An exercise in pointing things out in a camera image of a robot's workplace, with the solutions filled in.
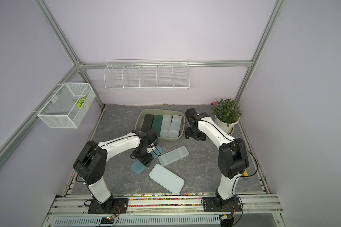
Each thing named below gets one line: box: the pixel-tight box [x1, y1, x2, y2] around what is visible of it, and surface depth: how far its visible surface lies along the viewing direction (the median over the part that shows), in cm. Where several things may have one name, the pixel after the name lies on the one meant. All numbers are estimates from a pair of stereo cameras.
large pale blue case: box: [149, 164, 185, 195], surface depth 84 cm
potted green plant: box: [211, 98, 243, 135], surface depth 93 cm
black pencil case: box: [141, 113, 154, 131], surface depth 111 cm
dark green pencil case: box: [150, 114, 164, 137], surface depth 111 cm
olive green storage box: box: [134, 108, 186, 141], surface depth 108 cm
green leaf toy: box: [72, 95, 88, 109], surface depth 83 cm
